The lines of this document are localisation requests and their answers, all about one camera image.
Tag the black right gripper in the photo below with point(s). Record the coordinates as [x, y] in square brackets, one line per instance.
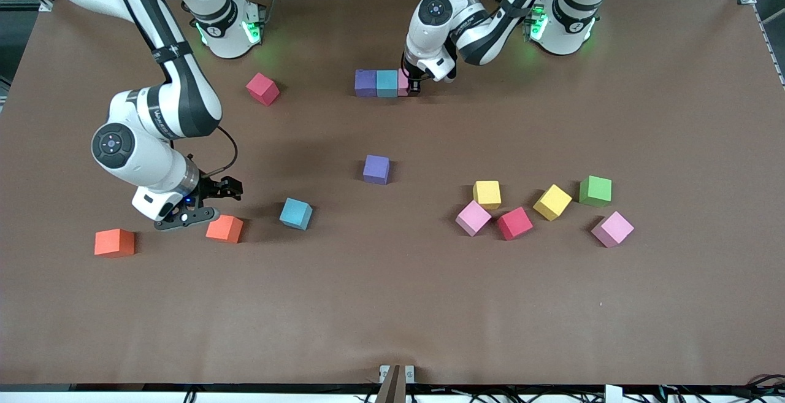
[216, 188]

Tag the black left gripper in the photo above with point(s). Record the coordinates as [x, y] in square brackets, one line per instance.
[414, 80]

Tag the pink foam cube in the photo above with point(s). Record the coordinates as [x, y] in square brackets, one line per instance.
[612, 229]
[473, 218]
[403, 82]

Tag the blue foam cube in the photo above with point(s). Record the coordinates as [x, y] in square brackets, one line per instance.
[296, 213]
[387, 83]

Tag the purple foam cube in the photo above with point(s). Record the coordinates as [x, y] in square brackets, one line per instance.
[365, 83]
[376, 169]

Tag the yellow foam cube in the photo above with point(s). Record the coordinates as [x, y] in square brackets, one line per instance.
[487, 194]
[552, 202]

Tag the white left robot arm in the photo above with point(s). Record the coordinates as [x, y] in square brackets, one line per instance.
[423, 35]

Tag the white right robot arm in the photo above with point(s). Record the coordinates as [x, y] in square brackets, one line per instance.
[141, 161]

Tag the orange foam cube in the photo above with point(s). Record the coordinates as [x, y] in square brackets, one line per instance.
[224, 229]
[114, 243]

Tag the red foam cube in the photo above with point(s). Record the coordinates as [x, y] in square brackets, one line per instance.
[262, 89]
[514, 223]

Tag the brown paper table cover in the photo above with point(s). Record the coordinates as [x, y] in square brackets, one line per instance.
[392, 305]

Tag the green foam cube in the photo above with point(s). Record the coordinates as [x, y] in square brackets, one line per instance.
[595, 191]

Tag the white label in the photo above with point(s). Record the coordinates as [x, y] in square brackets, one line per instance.
[613, 394]

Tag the metal bracket with brown post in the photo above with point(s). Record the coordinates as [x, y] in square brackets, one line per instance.
[395, 384]

